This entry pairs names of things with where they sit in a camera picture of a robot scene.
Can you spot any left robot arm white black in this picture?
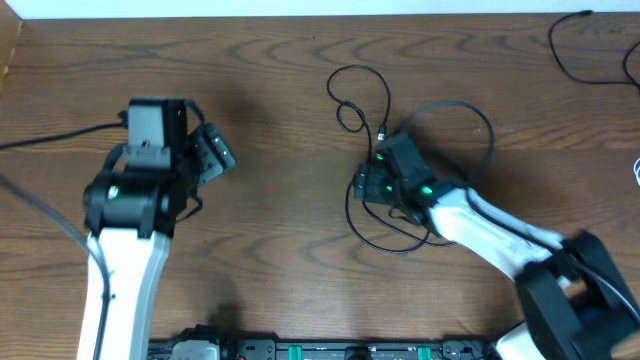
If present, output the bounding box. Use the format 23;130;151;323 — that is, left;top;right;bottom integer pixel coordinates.
77;97;236;359

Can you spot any black USB cable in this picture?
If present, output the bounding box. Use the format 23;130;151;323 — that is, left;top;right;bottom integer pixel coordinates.
326;64;456;255

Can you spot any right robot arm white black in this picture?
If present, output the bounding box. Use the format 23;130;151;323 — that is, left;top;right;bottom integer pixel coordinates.
349;133;639;359

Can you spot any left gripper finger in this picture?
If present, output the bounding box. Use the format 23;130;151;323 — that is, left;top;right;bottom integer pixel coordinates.
205;123;236;173
196;134;223;187

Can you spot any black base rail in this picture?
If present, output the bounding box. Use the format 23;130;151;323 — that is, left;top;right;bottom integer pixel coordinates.
147;325;499;360

